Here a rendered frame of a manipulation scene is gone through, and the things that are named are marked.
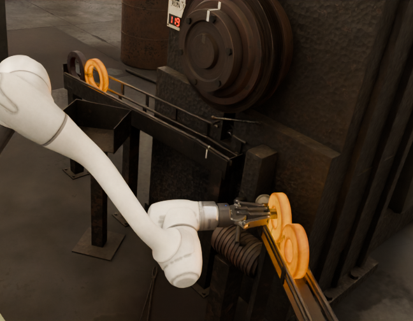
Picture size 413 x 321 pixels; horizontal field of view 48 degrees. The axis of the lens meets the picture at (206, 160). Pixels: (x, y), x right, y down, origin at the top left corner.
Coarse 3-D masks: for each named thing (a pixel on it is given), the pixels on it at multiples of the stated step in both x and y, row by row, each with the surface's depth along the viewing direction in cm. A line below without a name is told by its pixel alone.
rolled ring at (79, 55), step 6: (72, 54) 252; (78, 54) 248; (72, 60) 256; (78, 60) 248; (84, 60) 248; (72, 66) 259; (84, 66) 247; (72, 72) 259; (84, 72) 248; (84, 78) 250
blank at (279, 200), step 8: (280, 192) 149; (272, 200) 150; (280, 200) 143; (288, 200) 144; (280, 208) 142; (288, 208) 142; (280, 216) 142; (288, 216) 141; (272, 224) 151; (280, 224) 142; (272, 232) 150; (280, 232) 142
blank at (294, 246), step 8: (288, 224) 136; (296, 224) 135; (288, 232) 136; (296, 232) 130; (304, 232) 131; (280, 240) 142; (288, 240) 137; (296, 240) 129; (304, 240) 129; (280, 248) 142; (288, 248) 139; (296, 248) 129; (304, 248) 128; (288, 256) 138; (296, 256) 129; (304, 256) 128; (288, 264) 135; (296, 264) 129; (304, 264) 128; (296, 272) 129; (304, 272) 130
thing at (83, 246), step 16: (64, 112) 200; (80, 112) 212; (96, 112) 210; (112, 112) 208; (128, 112) 207; (80, 128) 214; (96, 128) 214; (112, 128) 212; (128, 128) 207; (96, 144) 200; (112, 144) 201; (96, 192) 216; (96, 208) 220; (96, 224) 225; (80, 240) 234; (96, 240) 230; (112, 240) 237; (96, 256) 226; (112, 256) 227
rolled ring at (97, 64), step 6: (90, 60) 240; (96, 60) 238; (90, 66) 242; (96, 66) 237; (102, 66) 236; (90, 72) 246; (102, 72) 235; (90, 78) 247; (102, 78) 236; (102, 84) 238
